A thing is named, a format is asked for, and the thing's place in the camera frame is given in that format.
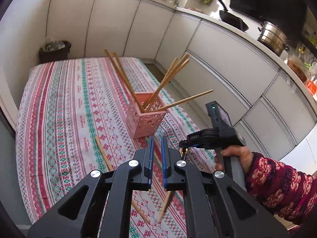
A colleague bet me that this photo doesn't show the wooden chopstick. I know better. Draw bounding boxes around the wooden chopstick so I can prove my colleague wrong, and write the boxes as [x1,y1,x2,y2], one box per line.
[95,135,151,225]
[153,90,213,112]
[143,53,189,112]
[104,49,145,113]
[158,191,174,223]
[113,52,145,113]

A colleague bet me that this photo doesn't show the pink perforated utensil basket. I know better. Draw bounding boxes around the pink perforated utensil basket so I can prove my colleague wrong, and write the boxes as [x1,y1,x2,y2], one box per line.
[126,95,169,139]

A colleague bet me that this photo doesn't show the red patterned sleeve forearm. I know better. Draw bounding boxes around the red patterned sleeve forearm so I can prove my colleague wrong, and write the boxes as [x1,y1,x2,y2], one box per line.
[245,152,316,225]

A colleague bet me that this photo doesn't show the white lower kitchen cabinets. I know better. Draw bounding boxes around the white lower kitchen cabinets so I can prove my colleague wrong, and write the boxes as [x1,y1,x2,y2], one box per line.
[46,0,316,173]

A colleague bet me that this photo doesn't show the person's right hand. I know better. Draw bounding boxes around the person's right hand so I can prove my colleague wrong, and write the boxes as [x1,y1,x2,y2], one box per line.
[214,145,254,174]

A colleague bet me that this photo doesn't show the glass jar of food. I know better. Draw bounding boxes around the glass jar of food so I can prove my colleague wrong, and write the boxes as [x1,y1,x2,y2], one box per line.
[287,54,310,83]

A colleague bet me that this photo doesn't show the stainless steel steamer pot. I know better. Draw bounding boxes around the stainless steel steamer pot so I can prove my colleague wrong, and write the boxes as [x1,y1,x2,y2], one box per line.
[257,21,290,57]

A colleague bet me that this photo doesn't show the black wok pan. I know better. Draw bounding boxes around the black wok pan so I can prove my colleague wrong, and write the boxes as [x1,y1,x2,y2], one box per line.
[218,0,249,32]

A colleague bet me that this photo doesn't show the black range hood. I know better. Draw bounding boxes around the black range hood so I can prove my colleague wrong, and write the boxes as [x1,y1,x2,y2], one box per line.
[230,0,307,29]

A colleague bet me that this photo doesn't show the black trash bin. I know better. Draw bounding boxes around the black trash bin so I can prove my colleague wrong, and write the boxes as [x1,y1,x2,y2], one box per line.
[39,40,72,63]

